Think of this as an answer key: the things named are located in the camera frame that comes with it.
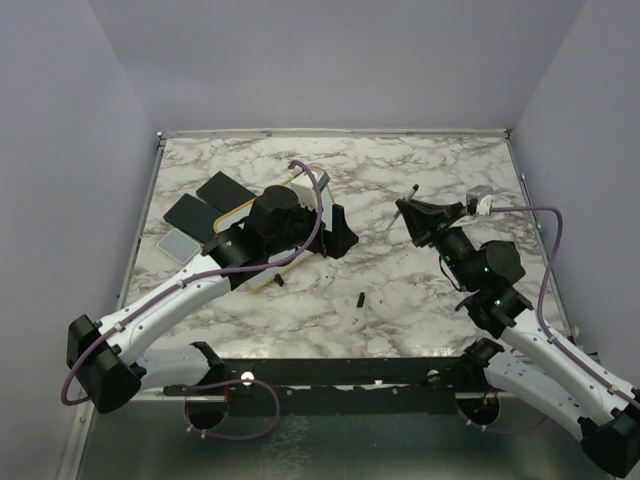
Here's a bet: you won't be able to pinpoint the black mounting rail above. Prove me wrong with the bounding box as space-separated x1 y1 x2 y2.
164 354 521 416

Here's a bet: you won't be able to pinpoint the black rectangular pad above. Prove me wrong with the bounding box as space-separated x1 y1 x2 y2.
196 171 256 213
163 194 222 244

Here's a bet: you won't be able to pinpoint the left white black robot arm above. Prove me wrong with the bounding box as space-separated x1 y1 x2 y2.
60 185 359 413

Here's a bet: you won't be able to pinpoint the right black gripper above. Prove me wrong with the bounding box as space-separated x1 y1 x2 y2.
398 197 480 292

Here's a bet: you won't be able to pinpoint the grey white eraser block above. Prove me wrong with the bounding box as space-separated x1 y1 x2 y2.
157 228 201 265

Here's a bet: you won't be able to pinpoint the black rectangular pad upper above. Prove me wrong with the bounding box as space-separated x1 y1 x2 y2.
196 171 256 213

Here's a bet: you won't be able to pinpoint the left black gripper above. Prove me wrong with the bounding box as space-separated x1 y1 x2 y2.
268 196 359 260

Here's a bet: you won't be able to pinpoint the black marker pen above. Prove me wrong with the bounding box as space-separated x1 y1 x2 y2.
387 183 420 231

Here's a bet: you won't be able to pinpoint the yellow framed whiteboard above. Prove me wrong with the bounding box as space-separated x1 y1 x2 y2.
214 172 333 290

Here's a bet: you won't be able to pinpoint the blue handled pliers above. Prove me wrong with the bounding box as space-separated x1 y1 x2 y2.
454 297 471 312

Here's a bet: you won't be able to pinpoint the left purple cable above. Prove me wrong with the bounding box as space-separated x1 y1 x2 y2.
60 159 324 441

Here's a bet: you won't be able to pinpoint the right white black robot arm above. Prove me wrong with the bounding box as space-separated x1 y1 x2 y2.
396 199 639 478

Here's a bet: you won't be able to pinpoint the black rectangular pad lower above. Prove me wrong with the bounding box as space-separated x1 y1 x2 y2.
163 194 222 244

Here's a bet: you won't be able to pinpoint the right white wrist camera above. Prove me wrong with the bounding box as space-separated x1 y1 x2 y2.
466 185 494 216

